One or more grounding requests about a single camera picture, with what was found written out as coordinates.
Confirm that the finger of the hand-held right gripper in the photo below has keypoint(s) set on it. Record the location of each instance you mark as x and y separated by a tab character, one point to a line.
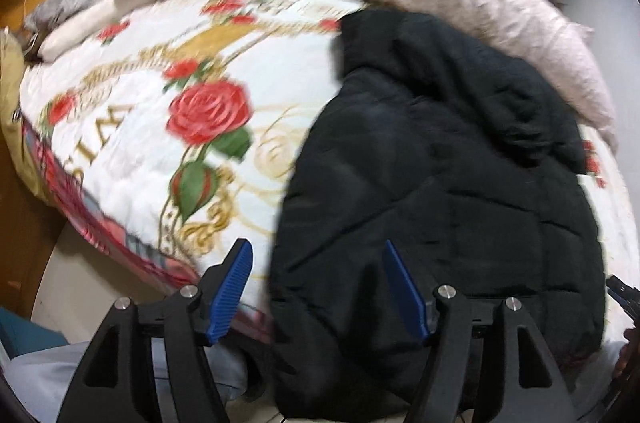
627	298

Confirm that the person's right hand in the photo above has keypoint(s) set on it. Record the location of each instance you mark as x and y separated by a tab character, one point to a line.
627	353

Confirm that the white pillow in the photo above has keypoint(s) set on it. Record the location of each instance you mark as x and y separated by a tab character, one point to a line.
75	30

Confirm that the wooden bed frame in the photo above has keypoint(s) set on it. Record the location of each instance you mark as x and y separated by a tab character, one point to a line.
22	253

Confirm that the teal plastic bin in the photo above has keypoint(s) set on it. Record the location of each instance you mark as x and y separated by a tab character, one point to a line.
25	333

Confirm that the yellow bed sheet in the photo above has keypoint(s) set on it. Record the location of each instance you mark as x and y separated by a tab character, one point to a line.
15	113

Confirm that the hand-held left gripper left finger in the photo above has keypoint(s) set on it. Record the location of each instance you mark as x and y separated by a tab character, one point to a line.
230	293

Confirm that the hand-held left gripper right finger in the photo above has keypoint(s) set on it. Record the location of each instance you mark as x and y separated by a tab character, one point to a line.
405	293

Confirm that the person's light blue pants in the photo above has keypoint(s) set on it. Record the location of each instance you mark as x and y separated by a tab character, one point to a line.
45	378

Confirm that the rose print blanket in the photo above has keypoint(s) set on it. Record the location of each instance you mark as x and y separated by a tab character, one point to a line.
140	153

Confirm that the black puffer jacket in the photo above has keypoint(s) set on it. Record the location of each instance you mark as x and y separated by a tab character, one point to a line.
440	183

